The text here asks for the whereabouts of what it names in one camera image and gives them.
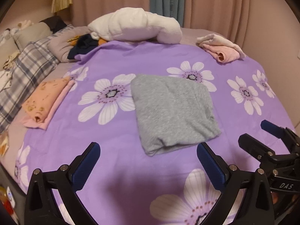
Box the grey New York sweatshirt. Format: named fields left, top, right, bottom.
left=131, top=74, right=221, bottom=156

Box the dark navy clothing item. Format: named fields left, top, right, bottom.
left=67, top=34, right=98, bottom=60

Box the person's right hand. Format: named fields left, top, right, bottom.
left=271, top=191, right=299, bottom=205

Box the folded pink cream garment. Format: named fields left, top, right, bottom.
left=196, top=34, right=246, bottom=64

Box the folded orange pink garment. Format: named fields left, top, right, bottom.
left=21, top=76, right=75, bottom=130

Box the pink curtain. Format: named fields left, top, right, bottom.
left=70, top=0, right=282, bottom=50

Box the grey plaid pillow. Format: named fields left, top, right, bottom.
left=1, top=24, right=74, bottom=132

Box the grey mauve pillow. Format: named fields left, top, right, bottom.
left=48, top=26, right=91, bottom=63

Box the beige pillow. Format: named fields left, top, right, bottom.
left=13, top=22, right=52, bottom=51

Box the white fluffy folded blanket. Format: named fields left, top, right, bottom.
left=88, top=7, right=183, bottom=44

